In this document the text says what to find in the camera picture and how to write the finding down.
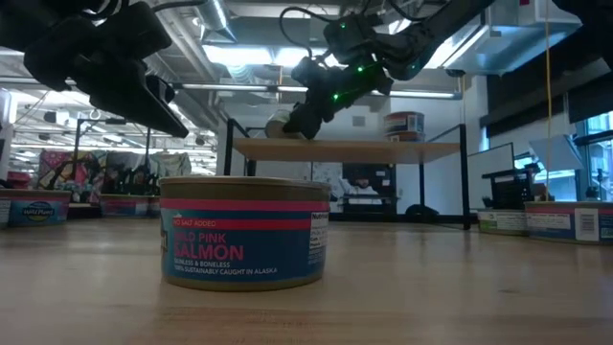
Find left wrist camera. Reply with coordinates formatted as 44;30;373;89
102;1;173;66

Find person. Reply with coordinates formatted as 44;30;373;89
337;174;398;198

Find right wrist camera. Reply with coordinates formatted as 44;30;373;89
323;12;387;66

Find silver ventilation duct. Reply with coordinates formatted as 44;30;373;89
191;0;238;44

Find wooden shelf black metal legs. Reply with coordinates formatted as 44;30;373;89
224;118;471;231

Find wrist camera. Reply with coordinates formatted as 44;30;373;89
323;12;387;66
102;1;173;66

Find grey cloth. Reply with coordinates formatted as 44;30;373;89
102;150;193;196

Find colourful patterned quilt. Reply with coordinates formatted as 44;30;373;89
36;149;110;191

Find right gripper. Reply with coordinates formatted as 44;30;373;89
282;57;394;141

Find blue pink salmon can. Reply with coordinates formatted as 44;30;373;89
99;193;149;219
523;200;613;246
159;175;332;292
382;110;426;134
0;188;73;228

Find green label tuna can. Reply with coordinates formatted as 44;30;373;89
477;209;529;237
264;108;294;140

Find black crate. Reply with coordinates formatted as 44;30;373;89
481;167;537;211

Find white board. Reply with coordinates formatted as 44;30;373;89
466;142;516;212

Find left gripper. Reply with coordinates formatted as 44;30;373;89
23;33;190;140

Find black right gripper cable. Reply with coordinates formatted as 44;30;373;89
279;5;336;52

